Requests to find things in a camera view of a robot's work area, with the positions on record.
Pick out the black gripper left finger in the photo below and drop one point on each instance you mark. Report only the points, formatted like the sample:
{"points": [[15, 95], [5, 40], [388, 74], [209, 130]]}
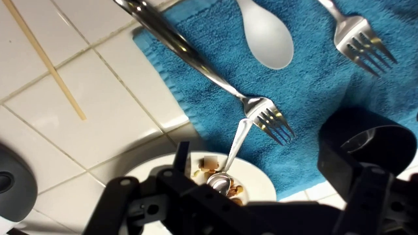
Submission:
{"points": [[173, 204]]}

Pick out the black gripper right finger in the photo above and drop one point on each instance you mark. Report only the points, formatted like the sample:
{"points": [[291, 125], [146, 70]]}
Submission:
{"points": [[382, 210]]}

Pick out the silver spoon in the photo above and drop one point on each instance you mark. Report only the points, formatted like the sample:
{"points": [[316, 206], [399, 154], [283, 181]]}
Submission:
{"points": [[236, 139]]}

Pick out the white plate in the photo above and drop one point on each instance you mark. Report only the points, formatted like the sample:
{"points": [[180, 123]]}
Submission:
{"points": [[256, 181]]}

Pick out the blue towel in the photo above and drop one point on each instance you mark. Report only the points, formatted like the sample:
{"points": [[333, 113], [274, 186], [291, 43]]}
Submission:
{"points": [[313, 100]]}

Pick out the white plastic spoon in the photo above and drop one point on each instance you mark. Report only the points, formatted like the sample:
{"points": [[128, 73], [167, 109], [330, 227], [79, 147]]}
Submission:
{"points": [[267, 37]]}

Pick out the food pieces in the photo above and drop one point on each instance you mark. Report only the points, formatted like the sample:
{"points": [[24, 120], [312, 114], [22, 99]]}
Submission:
{"points": [[209, 165]]}

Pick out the black measuring cup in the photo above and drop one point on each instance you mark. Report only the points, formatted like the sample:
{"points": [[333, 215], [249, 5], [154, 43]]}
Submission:
{"points": [[339, 135]]}

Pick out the wooden chopstick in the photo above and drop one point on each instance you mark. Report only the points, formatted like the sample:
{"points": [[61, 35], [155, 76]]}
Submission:
{"points": [[47, 66]]}

